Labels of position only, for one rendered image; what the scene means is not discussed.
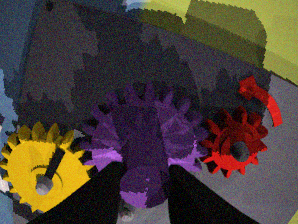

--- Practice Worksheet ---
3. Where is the red curved arrow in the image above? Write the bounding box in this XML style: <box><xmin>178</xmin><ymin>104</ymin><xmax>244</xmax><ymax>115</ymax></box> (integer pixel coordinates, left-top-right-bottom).
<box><xmin>237</xmin><ymin>75</ymin><xmax>282</xmax><ymax>128</ymax></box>

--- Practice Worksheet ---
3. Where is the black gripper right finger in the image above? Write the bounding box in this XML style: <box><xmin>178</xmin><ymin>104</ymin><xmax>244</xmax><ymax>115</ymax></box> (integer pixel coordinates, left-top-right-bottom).
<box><xmin>168</xmin><ymin>164</ymin><xmax>259</xmax><ymax>224</ymax></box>

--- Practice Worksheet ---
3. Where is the purple gear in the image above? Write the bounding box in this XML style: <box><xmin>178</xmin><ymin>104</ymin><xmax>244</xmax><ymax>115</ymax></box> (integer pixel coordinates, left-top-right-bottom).
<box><xmin>78</xmin><ymin>80</ymin><xmax>208</xmax><ymax>208</ymax></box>

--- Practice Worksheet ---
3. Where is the red gear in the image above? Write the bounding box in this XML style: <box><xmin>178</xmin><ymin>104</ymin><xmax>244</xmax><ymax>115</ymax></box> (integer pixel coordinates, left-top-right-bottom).
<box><xmin>198</xmin><ymin>105</ymin><xmax>269</xmax><ymax>177</ymax></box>

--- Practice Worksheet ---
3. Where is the yellow gear with black stripe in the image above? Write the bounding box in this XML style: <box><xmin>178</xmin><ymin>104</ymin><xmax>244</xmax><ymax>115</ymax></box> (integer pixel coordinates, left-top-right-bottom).
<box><xmin>0</xmin><ymin>121</ymin><xmax>94</xmax><ymax>213</ymax></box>

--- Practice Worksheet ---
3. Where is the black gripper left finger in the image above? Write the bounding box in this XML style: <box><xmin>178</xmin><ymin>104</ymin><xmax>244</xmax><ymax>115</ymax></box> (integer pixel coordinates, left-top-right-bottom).
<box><xmin>27</xmin><ymin>161</ymin><xmax>121</xmax><ymax>224</ymax></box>

